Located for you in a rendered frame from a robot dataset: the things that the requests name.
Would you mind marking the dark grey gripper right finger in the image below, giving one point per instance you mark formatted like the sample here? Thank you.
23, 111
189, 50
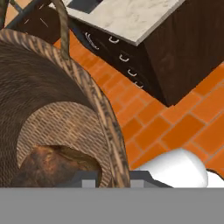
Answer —
139, 175

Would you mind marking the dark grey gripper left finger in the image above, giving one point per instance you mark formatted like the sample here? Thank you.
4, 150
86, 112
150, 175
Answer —
89, 176

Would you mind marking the brown woven wicker basket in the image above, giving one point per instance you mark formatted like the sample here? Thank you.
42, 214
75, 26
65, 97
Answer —
43, 87

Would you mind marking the brown bread loaf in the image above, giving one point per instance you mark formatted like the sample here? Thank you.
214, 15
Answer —
49, 164

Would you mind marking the dark wood cabinet marble top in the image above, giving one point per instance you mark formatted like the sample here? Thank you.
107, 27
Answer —
180, 52

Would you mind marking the dark inset panel in counter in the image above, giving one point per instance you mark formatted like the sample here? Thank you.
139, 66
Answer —
83, 5

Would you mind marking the white rounded object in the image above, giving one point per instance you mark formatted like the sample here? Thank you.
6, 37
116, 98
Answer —
175, 169

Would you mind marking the dark wooden furniture piece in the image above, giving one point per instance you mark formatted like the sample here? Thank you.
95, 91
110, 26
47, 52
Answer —
38, 22

